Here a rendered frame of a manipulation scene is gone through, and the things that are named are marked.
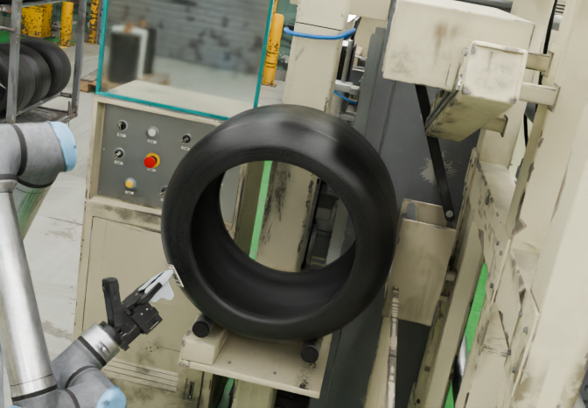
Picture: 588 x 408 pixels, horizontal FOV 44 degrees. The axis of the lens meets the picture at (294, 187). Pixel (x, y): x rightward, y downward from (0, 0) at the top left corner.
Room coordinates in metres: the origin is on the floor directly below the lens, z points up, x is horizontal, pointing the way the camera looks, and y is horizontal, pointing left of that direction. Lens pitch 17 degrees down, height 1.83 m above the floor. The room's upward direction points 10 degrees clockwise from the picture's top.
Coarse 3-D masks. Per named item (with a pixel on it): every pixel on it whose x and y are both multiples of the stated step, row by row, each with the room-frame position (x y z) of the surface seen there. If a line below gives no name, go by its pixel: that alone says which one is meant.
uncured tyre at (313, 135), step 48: (240, 144) 1.60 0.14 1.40; (288, 144) 1.59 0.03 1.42; (336, 144) 1.61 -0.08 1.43; (192, 192) 1.61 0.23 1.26; (336, 192) 1.57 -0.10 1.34; (384, 192) 1.62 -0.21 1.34; (192, 240) 1.83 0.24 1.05; (384, 240) 1.58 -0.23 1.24; (192, 288) 1.61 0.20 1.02; (240, 288) 1.84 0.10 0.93; (288, 288) 1.86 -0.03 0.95; (336, 288) 1.82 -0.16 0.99; (288, 336) 1.58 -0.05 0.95
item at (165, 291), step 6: (162, 276) 1.59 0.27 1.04; (168, 276) 1.60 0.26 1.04; (156, 282) 1.58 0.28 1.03; (162, 282) 1.58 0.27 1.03; (168, 282) 1.60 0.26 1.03; (150, 288) 1.56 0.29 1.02; (162, 288) 1.58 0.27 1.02; (168, 288) 1.59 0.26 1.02; (156, 294) 1.57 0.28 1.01; (162, 294) 1.58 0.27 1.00; (168, 294) 1.59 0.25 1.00; (150, 300) 1.56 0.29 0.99; (156, 300) 1.56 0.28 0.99
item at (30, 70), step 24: (0, 0) 4.95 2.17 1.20; (24, 0) 5.38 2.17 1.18; (48, 0) 5.70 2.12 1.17; (72, 0) 6.09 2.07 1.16; (0, 48) 5.04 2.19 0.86; (24, 48) 5.45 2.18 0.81; (48, 48) 5.78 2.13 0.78; (0, 72) 4.92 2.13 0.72; (24, 72) 5.04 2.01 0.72; (48, 72) 5.51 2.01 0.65; (0, 96) 5.57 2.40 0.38; (24, 96) 5.01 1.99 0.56; (48, 96) 5.80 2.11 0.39; (72, 96) 6.08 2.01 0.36; (0, 120) 4.96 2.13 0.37; (24, 120) 5.63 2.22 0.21; (48, 120) 5.75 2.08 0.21
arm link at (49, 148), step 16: (16, 128) 1.50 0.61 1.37; (32, 128) 1.52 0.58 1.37; (48, 128) 1.55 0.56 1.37; (64, 128) 1.58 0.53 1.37; (32, 144) 1.49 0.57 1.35; (48, 144) 1.52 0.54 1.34; (64, 144) 1.55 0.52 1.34; (32, 160) 1.49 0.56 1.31; (48, 160) 1.52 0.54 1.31; (64, 160) 1.55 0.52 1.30; (32, 176) 1.52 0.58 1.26; (48, 176) 1.54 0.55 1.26; (16, 192) 1.55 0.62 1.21; (32, 192) 1.55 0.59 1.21; (16, 208) 1.57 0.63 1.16; (32, 208) 1.59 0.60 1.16
